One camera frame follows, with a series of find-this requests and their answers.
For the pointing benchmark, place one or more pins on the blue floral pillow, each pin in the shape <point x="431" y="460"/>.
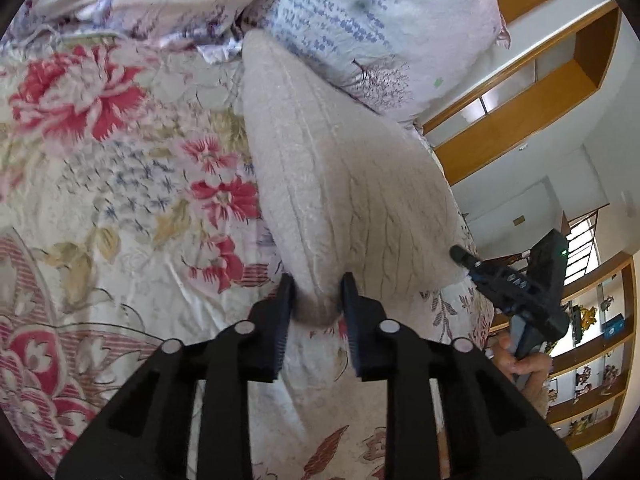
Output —
<point x="380" y="20"/>

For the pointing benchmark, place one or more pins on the wooden framed wardrobe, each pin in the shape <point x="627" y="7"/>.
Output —
<point x="500" y="145"/>

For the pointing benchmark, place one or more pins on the wall switch plate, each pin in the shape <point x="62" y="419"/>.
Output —
<point x="519" y="220"/>

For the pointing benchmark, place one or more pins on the person's right hand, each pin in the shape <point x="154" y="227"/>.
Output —
<point x="507" y="357"/>

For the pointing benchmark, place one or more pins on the yellow figurine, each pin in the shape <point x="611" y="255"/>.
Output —
<point x="587" y="316"/>

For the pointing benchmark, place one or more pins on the person's right forearm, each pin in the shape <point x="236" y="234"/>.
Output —
<point x="536" y="395"/>

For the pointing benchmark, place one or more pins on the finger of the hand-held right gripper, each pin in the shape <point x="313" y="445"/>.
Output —
<point x="462" y="255"/>

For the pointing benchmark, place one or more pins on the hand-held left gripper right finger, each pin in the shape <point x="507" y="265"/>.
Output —
<point x="352" y="325"/>

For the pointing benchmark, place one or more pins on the blue box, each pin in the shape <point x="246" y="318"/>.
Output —
<point x="613" y="327"/>

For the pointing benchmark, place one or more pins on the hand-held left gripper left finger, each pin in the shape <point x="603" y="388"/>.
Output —
<point x="282" y="320"/>

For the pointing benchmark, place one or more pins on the wooden display shelf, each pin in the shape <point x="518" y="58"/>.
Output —
<point x="587" y="356"/>

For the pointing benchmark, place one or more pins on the red floral bed sheet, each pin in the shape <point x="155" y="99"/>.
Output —
<point x="100" y="185"/>

